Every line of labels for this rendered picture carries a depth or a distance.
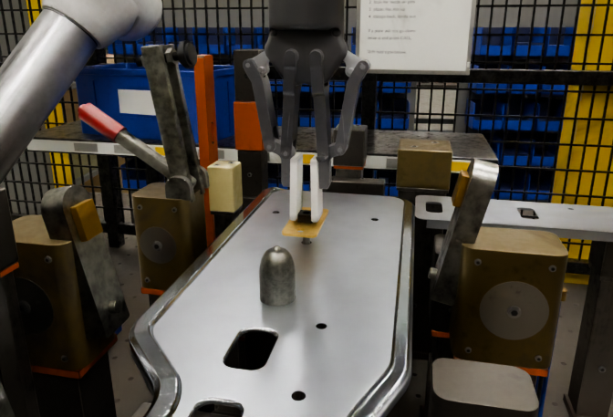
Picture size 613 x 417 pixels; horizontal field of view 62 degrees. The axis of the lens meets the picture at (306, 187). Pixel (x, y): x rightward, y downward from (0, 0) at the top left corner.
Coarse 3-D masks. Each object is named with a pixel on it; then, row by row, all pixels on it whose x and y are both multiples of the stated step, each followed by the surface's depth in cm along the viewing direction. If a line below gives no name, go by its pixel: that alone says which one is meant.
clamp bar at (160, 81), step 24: (144, 48) 53; (168, 48) 54; (192, 48) 54; (168, 72) 56; (168, 96) 54; (168, 120) 55; (168, 144) 56; (192, 144) 58; (168, 168) 57; (192, 168) 59
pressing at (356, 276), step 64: (256, 256) 54; (320, 256) 54; (384, 256) 54; (192, 320) 42; (256, 320) 42; (320, 320) 42; (384, 320) 42; (192, 384) 35; (256, 384) 35; (320, 384) 35; (384, 384) 35
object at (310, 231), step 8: (304, 208) 61; (304, 216) 56; (288, 224) 56; (296, 224) 56; (304, 224) 56; (312, 224) 56; (320, 224) 56; (288, 232) 54; (296, 232) 54; (304, 232) 54; (312, 232) 54
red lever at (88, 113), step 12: (84, 108) 58; (96, 108) 58; (84, 120) 58; (96, 120) 58; (108, 120) 58; (108, 132) 58; (120, 132) 58; (120, 144) 58; (132, 144) 58; (144, 144) 59; (144, 156) 58; (156, 156) 58; (156, 168) 58; (192, 180) 58
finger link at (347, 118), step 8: (360, 64) 49; (368, 64) 50; (352, 72) 50; (360, 72) 50; (352, 80) 50; (360, 80) 50; (352, 88) 50; (344, 96) 51; (352, 96) 51; (344, 104) 51; (352, 104) 51; (344, 112) 51; (352, 112) 51; (344, 120) 52; (352, 120) 52; (344, 128) 52; (344, 136) 52; (336, 144) 52; (344, 144) 52; (336, 152) 53; (344, 152) 52
